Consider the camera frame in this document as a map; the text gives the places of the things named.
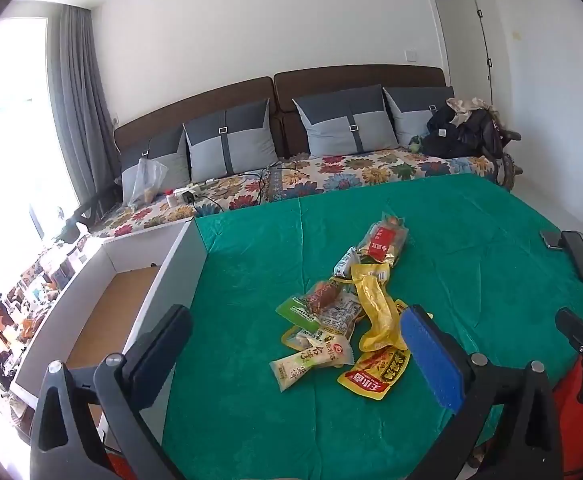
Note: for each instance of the black office chair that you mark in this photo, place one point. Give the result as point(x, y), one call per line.
point(78, 217)

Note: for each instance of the person's red fleece clothing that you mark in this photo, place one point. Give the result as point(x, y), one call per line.
point(581, 435)

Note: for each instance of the grey curtain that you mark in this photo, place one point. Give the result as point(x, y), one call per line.
point(76, 110)

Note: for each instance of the white power strip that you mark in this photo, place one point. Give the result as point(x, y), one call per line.
point(191, 189)

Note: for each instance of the pale green snack packet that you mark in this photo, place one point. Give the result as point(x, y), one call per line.
point(296, 337)

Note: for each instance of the white packet red logo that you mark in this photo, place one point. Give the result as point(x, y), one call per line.
point(336, 347)

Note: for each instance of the small green white packet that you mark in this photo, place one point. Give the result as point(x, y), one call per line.
point(345, 262)

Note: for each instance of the white cardboard box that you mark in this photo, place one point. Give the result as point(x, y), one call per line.
point(181, 260)

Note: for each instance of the green tablecloth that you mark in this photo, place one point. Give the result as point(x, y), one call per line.
point(271, 240)

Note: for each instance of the white door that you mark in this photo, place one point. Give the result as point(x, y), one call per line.
point(461, 35)

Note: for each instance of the red label gold packet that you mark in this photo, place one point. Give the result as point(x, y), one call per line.
point(382, 242)

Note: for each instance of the brown meat snack packet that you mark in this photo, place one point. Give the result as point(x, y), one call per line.
point(324, 294)

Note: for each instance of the beige cloth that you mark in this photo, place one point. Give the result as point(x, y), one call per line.
point(464, 107)

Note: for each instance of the brown padded headboard panel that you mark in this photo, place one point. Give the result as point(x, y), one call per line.
point(346, 77)
point(196, 105)

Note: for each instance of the white green long packet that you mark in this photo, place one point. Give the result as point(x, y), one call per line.
point(296, 362)

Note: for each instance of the floral blanket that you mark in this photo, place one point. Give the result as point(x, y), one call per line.
point(351, 170)

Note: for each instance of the dark chair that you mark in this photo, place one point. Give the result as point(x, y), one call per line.
point(511, 136)

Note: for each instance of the green small item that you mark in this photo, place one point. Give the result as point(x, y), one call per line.
point(416, 144)

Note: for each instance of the grey two-tone pillow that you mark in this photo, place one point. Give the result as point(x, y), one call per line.
point(346, 125)
point(411, 110)
point(226, 145)
point(166, 160)

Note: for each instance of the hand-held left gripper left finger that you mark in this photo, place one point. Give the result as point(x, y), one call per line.
point(164, 345)

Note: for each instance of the clear plastic bag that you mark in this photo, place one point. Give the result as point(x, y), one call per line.
point(146, 182)

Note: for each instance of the white bottle red cap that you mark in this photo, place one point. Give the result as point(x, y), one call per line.
point(172, 199)

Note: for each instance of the yellow red snack packet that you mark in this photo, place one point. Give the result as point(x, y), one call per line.
point(371, 375)

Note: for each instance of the black power adapter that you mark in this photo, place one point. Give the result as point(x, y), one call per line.
point(189, 198)

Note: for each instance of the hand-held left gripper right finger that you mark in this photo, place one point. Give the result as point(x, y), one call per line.
point(431, 360)

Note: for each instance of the bright window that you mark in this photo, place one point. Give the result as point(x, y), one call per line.
point(11, 110)

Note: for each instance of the plain yellow snack packet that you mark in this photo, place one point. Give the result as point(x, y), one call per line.
point(376, 310)

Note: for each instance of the black bag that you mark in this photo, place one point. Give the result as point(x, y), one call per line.
point(461, 135)

